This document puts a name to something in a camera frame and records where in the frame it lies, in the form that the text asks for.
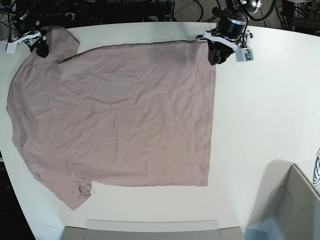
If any grey tray at bottom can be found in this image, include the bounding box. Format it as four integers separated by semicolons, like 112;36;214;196
61;219;245;240

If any blue plastic item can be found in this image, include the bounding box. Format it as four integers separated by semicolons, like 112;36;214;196
243;218;283;240

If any blue striped cloth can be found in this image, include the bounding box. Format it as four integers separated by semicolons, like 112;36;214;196
312;149;320;192

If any mauve pink T-shirt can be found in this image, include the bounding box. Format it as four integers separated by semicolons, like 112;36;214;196
6;27;216;210

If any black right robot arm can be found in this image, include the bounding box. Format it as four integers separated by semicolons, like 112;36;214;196
5;6;49;58

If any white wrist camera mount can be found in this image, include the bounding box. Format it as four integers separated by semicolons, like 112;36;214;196
196;31;254;62
4;30;47;54

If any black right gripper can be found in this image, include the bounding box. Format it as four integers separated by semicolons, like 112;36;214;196
29;30;49;58

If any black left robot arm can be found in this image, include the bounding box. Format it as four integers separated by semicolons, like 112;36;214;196
202;0;262;66

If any grey cardboard box right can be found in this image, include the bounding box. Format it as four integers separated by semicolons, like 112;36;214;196
251;164;320;240

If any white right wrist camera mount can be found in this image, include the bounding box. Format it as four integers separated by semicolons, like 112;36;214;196
4;30;47;54

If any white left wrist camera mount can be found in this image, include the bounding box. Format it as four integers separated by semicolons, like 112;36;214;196
196;31;254;62

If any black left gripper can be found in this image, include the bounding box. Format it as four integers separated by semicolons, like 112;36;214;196
207;40;234;66

